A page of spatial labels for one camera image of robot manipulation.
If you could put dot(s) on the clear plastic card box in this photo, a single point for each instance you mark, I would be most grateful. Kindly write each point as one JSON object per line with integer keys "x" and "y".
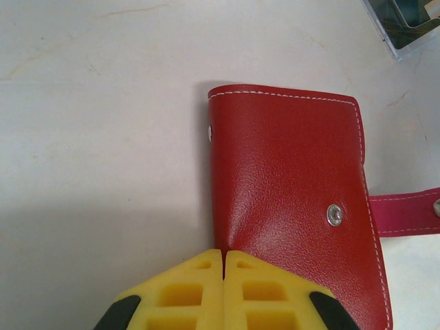
{"x": 392, "y": 44}

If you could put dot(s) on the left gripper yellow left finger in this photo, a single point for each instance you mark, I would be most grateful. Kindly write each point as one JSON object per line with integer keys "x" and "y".
{"x": 185, "y": 295}

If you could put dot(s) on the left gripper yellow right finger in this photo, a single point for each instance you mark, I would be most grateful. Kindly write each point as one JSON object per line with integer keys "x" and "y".
{"x": 268, "y": 295}

